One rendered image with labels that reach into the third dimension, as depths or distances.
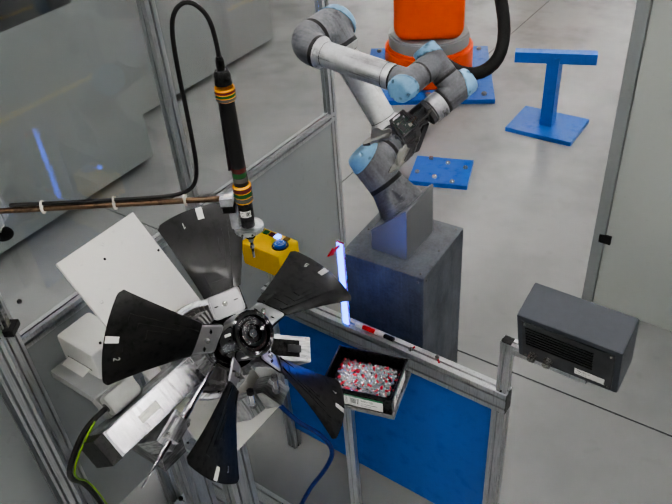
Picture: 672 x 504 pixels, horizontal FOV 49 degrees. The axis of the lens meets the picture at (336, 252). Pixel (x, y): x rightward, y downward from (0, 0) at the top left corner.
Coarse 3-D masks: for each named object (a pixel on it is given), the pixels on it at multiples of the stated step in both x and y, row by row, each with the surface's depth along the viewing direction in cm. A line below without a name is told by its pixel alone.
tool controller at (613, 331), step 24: (552, 288) 181; (528, 312) 178; (552, 312) 177; (576, 312) 176; (600, 312) 174; (528, 336) 183; (552, 336) 176; (576, 336) 172; (600, 336) 170; (624, 336) 169; (528, 360) 188; (552, 360) 185; (576, 360) 178; (600, 360) 173; (624, 360) 171; (600, 384) 181
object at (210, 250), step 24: (192, 216) 188; (216, 216) 189; (168, 240) 187; (192, 240) 187; (216, 240) 187; (240, 240) 187; (192, 264) 187; (216, 264) 186; (240, 264) 186; (216, 288) 186
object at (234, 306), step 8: (232, 288) 185; (216, 296) 186; (224, 296) 186; (232, 296) 185; (240, 296) 185; (216, 304) 186; (232, 304) 185; (240, 304) 185; (216, 312) 186; (224, 312) 185; (232, 312) 185
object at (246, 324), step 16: (224, 320) 189; (240, 320) 179; (256, 320) 183; (224, 336) 180; (240, 336) 179; (256, 336) 182; (272, 336) 183; (224, 352) 182; (240, 352) 178; (256, 352) 179; (224, 368) 187
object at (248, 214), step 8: (216, 56) 147; (216, 64) 148; (224, 64) 148; (216, 72) 148; (224, 72) 148; (216, 80) 149; (224, 80) 149; (240, 208) 169; (248, 208) 169; (240, 216) 170; (248, 216) 170; (248, 224) 171
